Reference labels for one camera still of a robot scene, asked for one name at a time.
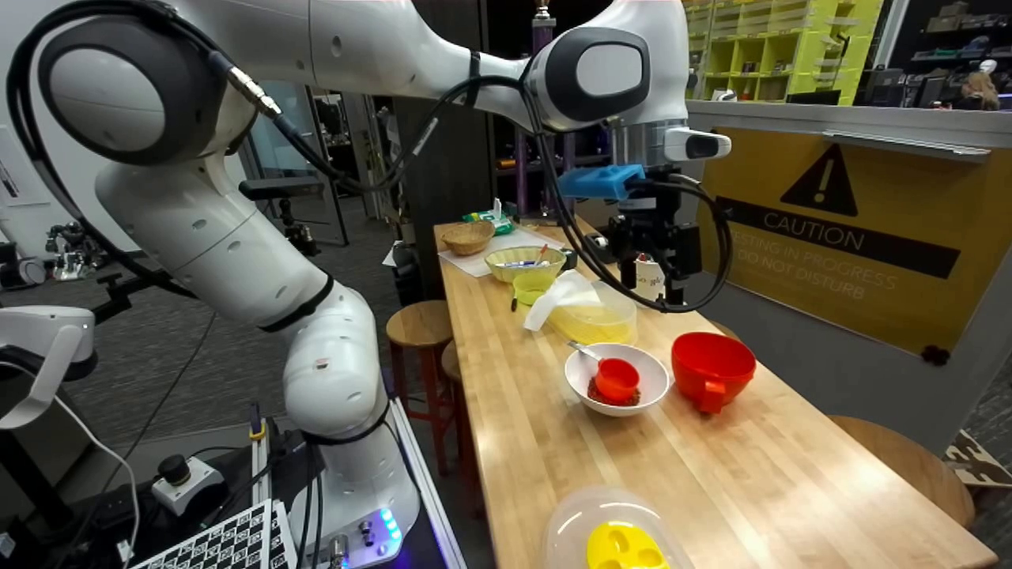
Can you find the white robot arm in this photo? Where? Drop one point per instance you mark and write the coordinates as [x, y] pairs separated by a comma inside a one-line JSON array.
[[162, 90]]

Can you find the woven wicker basket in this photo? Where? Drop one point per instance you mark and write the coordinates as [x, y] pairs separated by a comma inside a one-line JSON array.
[[465, 237]]

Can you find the white napkin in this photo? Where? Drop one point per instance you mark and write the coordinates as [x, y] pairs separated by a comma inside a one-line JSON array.
[[564, 291]]

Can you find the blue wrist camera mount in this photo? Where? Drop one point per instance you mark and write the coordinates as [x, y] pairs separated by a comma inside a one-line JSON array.
[[609, 182]]

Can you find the clear lid with yellow tray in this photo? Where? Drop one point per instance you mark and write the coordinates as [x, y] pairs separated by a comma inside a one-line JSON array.
[[609, 529]]

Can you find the white paper cup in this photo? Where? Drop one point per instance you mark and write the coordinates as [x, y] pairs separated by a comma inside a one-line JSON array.
[[649, 279]]

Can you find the yellow shelving unit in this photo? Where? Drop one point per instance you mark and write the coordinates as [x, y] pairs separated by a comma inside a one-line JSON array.
[[779, 50]]

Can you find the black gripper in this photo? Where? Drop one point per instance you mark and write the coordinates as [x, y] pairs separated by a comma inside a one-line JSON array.
[[645, 224]]

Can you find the wooden stool right side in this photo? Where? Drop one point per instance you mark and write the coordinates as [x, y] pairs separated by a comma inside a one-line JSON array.
[[917, 466]]

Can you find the yellow caution sign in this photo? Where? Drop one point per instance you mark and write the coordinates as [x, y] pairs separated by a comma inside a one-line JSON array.
[[876, 242]]

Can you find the checkered calibration board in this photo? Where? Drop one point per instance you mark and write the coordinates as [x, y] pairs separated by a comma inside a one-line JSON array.
[[253, 539]]

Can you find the white bowl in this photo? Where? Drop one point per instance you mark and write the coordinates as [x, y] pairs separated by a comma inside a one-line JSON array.
[[654, 378]]

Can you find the red bowl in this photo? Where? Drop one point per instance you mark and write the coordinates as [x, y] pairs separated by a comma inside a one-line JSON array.
[[711, 367]]

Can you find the red measuring cup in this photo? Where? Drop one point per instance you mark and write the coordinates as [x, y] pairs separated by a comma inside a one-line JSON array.
[[615, 382]]

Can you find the clear container with yellow grid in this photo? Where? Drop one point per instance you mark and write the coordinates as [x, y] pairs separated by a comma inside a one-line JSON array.
[[593, 320]]

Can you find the round wooden stool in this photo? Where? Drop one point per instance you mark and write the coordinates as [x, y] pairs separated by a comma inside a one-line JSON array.
[[423, 331]]

